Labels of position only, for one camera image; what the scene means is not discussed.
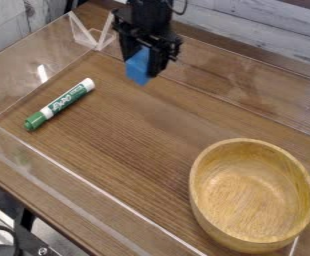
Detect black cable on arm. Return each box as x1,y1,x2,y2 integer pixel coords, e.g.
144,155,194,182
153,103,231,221
164,0,189,16

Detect blue rectangular block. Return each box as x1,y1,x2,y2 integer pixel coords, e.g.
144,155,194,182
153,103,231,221
125,47,149,86

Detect brown wooden bowl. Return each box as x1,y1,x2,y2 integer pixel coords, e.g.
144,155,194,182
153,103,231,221
188,138,310,254

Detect black cable under table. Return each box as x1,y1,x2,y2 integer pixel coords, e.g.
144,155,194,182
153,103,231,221
0,224,21,256

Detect black metal table leg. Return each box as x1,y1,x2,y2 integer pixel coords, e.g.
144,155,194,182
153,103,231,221
17,208,36,232

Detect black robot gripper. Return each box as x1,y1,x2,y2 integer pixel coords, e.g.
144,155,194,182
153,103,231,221
112,0,181,77

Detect green Expo marker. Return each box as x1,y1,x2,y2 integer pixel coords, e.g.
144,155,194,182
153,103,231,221
23,78,94,131

